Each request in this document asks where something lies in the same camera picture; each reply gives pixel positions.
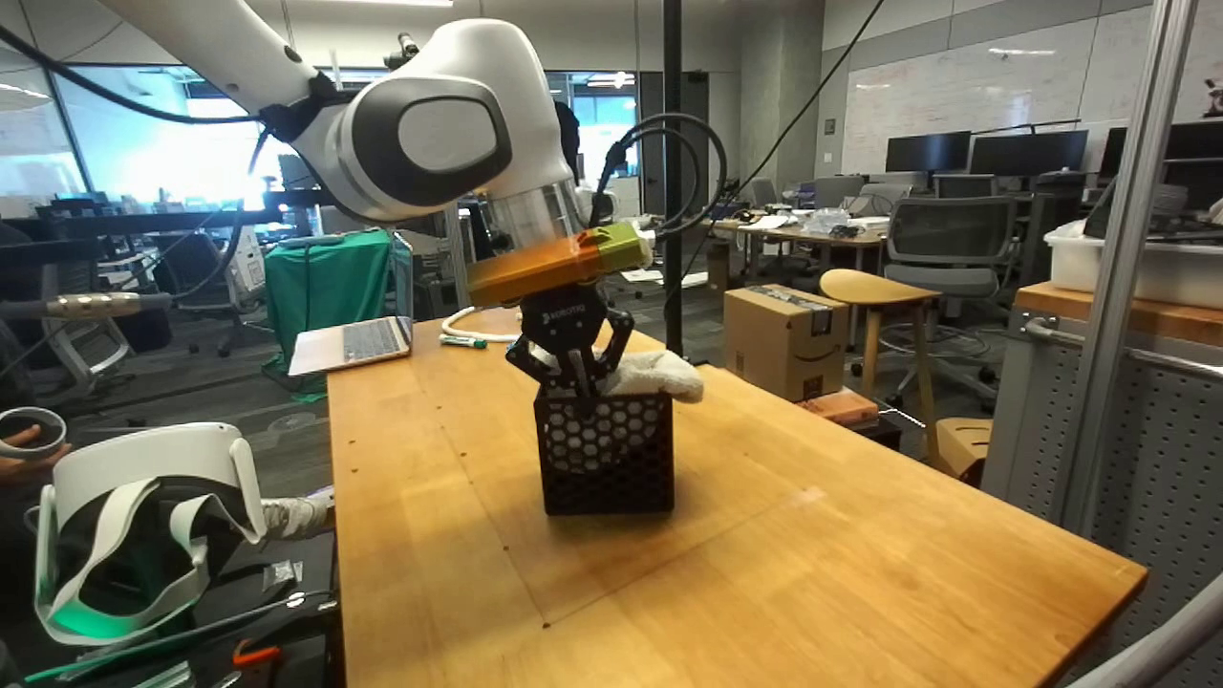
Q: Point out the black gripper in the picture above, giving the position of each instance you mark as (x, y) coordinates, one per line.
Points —
(568, 327)

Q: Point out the white terry towel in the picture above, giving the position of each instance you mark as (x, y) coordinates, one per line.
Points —
(654, 376)

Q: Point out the black mesh basket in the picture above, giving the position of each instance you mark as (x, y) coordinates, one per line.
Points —
(605, 453)

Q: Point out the white VR controller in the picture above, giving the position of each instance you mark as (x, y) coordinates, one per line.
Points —
(31, 415)

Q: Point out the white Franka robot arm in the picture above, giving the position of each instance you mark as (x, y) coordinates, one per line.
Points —
(422, 135)

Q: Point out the person's hand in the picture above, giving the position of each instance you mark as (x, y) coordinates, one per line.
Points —
(18, 461)

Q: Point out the green marker pen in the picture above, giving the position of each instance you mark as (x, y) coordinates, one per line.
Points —
(460, 340)

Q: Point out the cardboard shipping box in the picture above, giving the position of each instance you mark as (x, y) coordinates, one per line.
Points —
(776, 337)

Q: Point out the silver laptop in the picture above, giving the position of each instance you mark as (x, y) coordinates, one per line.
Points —
(350, 346)

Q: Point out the green cloth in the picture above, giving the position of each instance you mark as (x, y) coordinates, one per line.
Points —
(329, 281)

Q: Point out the office desk with papers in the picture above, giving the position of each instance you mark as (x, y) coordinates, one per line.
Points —
(815, 232)

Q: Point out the black pole stand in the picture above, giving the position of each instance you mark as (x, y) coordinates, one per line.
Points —
(671, 79)

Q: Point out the tall wooden stool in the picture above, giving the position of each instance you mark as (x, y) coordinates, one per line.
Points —
(882, 292)

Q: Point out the grey office chair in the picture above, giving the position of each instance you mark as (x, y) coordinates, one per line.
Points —
(950, 233)

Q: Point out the black desk monitor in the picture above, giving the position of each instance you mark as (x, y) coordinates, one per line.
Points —
(1028, 153)
(925, 153)

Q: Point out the white VR headset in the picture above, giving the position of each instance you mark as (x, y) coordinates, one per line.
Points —
(138, 535)

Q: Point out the wooden shelf board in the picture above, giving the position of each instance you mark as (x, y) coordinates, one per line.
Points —
(1120, 312)

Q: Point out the white plastic bin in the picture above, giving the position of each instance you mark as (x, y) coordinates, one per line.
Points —
(1120, 261)

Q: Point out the grey perforated metal cabinet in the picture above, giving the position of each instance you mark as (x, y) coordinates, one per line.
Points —
(1148, 446)

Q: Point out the wrist-mounted camera box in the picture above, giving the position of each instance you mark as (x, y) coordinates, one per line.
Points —
(558, 261)

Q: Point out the wall whiteboard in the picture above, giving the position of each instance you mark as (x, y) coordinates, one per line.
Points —
(968, 81)

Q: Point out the aluminium frame beam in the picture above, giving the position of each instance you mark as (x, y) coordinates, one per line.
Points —
(1130, 255)

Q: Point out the grey metal rail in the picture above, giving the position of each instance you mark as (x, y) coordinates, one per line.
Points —
(1148, 652)

